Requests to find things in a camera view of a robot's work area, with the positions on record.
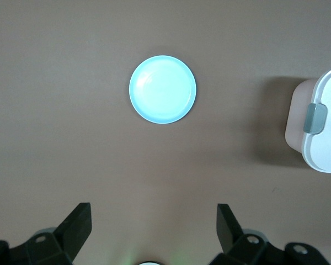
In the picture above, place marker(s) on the light blue plate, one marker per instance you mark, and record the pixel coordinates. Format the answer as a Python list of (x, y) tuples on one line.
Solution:
[(162, 89)]

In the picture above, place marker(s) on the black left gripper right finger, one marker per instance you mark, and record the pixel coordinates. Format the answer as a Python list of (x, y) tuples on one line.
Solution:
[(227, 229)]

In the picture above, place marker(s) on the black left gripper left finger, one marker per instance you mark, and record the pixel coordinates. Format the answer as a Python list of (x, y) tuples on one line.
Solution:
[(74, 226)]

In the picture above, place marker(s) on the white lidded box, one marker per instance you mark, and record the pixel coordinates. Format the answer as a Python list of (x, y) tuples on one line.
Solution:
[(328, 124)]

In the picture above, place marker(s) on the brown table mat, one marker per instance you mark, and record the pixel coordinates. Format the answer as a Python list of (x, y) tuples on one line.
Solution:
[(71, 110)]

